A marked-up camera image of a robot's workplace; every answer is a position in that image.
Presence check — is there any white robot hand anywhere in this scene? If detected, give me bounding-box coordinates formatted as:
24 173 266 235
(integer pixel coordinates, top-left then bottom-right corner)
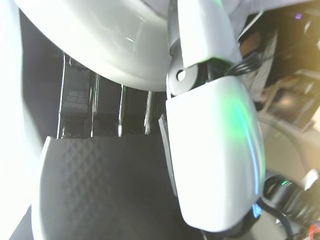
31 0 266 240

